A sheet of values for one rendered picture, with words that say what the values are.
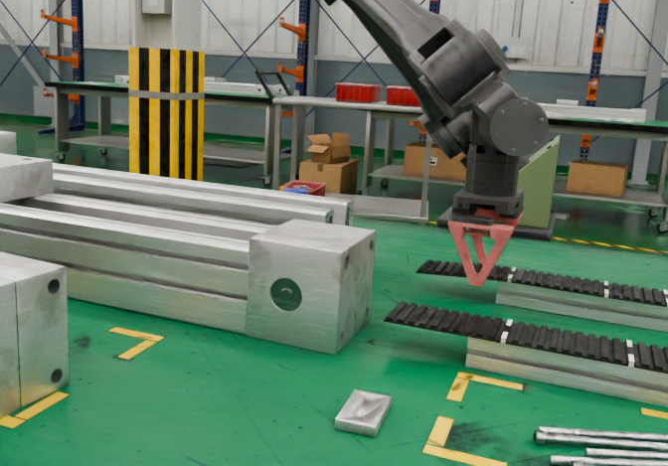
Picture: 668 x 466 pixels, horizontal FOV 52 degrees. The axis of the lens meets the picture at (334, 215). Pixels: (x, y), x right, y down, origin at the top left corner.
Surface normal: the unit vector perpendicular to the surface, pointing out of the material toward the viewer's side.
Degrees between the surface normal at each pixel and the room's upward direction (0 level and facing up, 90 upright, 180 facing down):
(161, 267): 90
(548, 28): 90
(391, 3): 52
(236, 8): 90
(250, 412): 0
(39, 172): 90
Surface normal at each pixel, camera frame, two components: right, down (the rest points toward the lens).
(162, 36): -0.34, 0.18
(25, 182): 0.93, 0.12
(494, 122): -0.02, 0.20
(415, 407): 0.06, -0.98
